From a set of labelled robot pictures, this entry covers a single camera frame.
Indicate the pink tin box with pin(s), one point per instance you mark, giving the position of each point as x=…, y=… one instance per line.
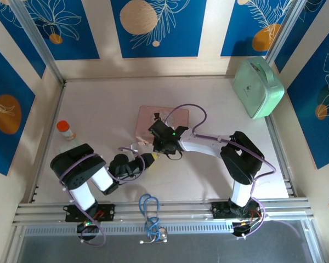
x=145, y=120

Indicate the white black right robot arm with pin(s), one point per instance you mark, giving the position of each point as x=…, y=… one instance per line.
x=203, y=146

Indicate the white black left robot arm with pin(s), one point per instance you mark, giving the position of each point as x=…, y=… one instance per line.
x=79, y=197

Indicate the blue stethoscope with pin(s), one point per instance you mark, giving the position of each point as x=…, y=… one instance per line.
x=150, y=219

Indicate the orange cap pill bottle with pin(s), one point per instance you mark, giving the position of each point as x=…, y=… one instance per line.
x=65, y=130

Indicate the mint green zip case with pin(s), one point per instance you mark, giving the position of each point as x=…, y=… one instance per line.
x=256, y=87

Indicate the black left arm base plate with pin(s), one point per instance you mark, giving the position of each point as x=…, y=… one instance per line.
x=107, y=212

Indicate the aluminium frame cross rail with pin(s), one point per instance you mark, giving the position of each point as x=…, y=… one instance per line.
x=181, y=211

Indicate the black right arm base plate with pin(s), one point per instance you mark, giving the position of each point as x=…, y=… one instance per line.
x=220, y=211

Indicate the aluminium table side rail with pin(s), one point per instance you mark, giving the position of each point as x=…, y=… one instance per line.
x=56, y=109
x=277, y=138

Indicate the blue floral wall panel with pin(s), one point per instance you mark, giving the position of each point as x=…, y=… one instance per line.
x=19, y=35
x=312, y=123
x=181, y=41
x=241, y=22
x=0, y=87
x=301, y=35
x=79, y=35

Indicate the aluminium frame post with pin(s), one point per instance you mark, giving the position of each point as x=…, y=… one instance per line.
x=41, y=46
x=282, y=30

